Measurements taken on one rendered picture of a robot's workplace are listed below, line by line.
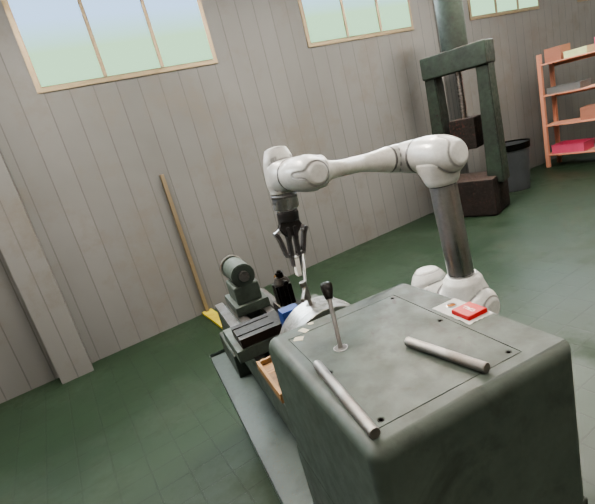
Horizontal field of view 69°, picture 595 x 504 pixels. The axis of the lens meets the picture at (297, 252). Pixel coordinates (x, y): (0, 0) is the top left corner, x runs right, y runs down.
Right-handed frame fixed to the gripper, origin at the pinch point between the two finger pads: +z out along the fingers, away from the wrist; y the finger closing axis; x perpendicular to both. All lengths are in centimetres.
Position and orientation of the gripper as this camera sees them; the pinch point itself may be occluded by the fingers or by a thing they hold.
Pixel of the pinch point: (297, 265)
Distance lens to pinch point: 153.6
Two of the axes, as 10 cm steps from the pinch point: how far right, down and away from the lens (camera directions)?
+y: -9.1, 2.5, -3.3
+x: 3.7, 1.6, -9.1
